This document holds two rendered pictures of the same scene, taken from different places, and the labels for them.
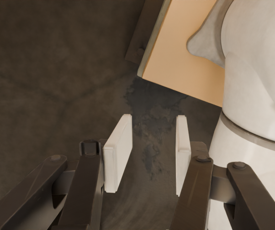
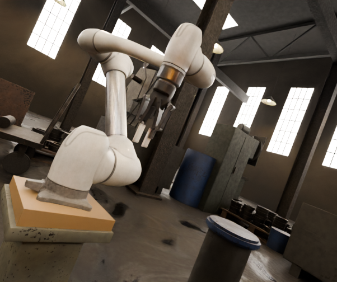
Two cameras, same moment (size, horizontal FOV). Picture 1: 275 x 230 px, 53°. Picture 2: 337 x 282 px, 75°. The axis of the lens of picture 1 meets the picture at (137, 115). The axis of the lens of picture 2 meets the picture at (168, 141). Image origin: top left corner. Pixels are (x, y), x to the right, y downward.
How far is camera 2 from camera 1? 0.74 m
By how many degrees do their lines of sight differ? 75
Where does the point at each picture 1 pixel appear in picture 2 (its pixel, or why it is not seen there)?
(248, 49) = (98, 158)
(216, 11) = (72, 200)
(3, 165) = not seen: outside the picture
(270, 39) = (98, 147)
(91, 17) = not seen: outside the picture
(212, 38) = (82, 200)
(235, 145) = (119, 161)
